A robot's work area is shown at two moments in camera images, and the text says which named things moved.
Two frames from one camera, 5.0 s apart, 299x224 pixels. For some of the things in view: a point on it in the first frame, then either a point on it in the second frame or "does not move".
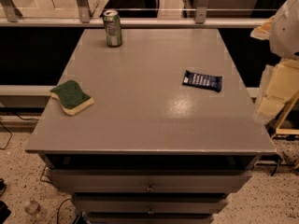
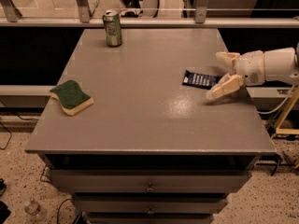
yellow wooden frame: (277, 130) does not move
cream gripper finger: (278, 84) → (229, 83)
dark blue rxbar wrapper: (212, 82) does not move
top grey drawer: (148, 181) does not move
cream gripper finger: (263, 31) → (228, 59)
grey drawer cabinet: (150, 149) does not move
